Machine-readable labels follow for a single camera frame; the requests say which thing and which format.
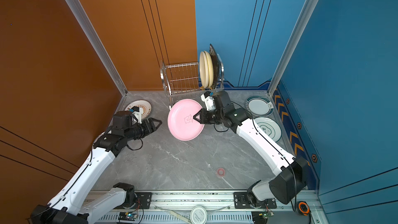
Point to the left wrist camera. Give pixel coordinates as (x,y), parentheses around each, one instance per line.
(137,114)

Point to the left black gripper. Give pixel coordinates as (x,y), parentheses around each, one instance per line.
(153,127)

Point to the white plate orange sunburst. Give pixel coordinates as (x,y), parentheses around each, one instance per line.
(143,104)

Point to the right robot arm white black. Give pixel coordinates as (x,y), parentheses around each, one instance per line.
(290,172)

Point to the orange black tape measure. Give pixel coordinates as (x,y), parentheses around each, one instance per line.
(303,208)

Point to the black floral square plate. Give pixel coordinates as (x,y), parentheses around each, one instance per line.
(216,66)

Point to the green circuit board left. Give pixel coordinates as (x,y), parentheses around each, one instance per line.
(128,217)

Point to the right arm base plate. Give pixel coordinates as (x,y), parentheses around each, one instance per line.
(244,200)

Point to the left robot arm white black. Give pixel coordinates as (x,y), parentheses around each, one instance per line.
(67,207)

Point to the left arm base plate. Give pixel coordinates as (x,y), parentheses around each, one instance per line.
(141,200)

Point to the pink round plate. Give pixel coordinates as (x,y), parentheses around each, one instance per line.
(181,122)

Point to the wooden stick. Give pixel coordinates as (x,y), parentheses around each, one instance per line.
(180,217)

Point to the aluminium front rail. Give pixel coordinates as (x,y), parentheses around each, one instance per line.
(219,205)

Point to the green circuit board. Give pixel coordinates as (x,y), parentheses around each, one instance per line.
(128,217)
(261,217)

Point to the green circuit board right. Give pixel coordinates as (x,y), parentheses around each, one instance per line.
(261,217)

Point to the steel two-tier dish rack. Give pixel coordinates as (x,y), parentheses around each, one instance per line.
(182,81)

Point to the yellow round plate with bear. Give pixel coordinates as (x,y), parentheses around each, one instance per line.
(210,69)

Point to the cream round plate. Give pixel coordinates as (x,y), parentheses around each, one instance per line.
(204,70)

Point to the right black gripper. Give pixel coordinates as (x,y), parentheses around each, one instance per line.
(203,113)

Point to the white plate dark green rim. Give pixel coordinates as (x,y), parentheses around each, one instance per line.
(259,106)

